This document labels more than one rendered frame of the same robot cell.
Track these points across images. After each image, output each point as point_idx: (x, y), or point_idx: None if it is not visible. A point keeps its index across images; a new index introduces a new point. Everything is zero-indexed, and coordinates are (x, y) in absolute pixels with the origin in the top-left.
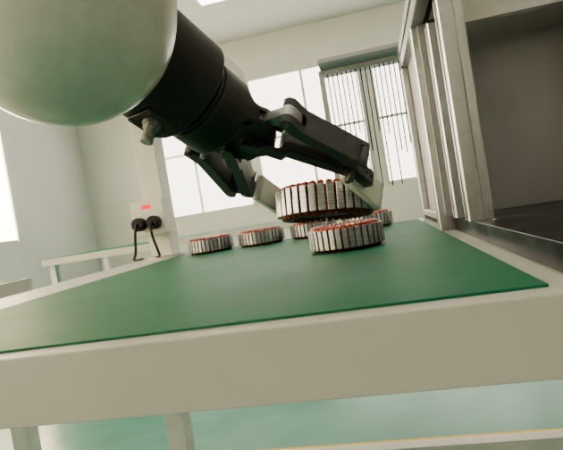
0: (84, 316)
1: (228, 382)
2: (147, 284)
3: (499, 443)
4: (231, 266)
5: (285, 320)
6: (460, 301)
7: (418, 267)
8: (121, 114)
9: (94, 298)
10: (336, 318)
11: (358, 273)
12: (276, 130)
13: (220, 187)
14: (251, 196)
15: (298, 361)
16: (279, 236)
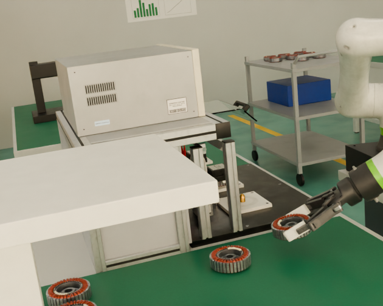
0: None
1: None
2: (317, 300)
3: None
4: (267, 290)
5: (371, 234)
6: (352, 221)
7: (311, 232)
8: (379, 194)
9: (354, 299)
10: (368, 229)
11: (317, 239)
12: (324, 197)
13: (320, 226)
14: (306, 230)
15: None
16: None
